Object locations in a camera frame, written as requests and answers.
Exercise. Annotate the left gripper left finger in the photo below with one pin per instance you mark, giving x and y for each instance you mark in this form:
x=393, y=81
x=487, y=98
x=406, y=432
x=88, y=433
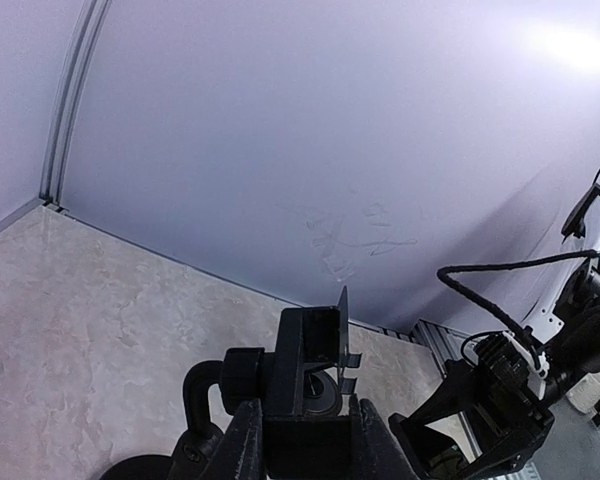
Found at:
x=240, y=453

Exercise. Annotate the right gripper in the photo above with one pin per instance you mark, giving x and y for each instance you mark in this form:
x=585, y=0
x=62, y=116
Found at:
x=487, y=417

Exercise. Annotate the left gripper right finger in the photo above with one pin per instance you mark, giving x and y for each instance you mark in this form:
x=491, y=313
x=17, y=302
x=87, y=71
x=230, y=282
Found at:
x=374, y=453

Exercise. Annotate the black pole phone stand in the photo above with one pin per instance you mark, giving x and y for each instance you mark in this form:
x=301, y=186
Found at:
x=296, y=446

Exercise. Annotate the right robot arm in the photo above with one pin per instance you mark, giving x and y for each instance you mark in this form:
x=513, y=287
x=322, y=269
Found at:
x=565, y=321

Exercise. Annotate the round-base plate phone stand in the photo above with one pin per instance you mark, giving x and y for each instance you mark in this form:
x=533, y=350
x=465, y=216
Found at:
x=327, y=357

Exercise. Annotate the left aluminium frame post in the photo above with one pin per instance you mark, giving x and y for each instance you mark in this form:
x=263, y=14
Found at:
x=66, y=105

